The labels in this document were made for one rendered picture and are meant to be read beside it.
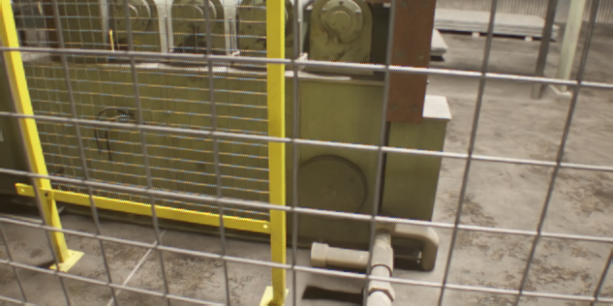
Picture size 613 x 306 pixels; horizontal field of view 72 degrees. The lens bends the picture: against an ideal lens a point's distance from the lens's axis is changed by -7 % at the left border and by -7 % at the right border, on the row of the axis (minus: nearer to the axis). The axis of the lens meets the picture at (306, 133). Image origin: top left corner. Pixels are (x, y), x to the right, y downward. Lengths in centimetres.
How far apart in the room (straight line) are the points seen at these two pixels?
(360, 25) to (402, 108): 40
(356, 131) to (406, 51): 46
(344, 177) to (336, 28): 70
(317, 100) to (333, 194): 47
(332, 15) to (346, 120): 48
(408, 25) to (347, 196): 87
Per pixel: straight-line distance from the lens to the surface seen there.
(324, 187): 221
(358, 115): 208
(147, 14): 229
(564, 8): 1120
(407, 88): 191
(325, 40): 205
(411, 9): 184
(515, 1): 1143
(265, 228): 184
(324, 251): 199
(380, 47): 409
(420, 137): 211
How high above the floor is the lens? 148
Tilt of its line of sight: 24 degrees down
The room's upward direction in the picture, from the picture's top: 1 degrees clockwise
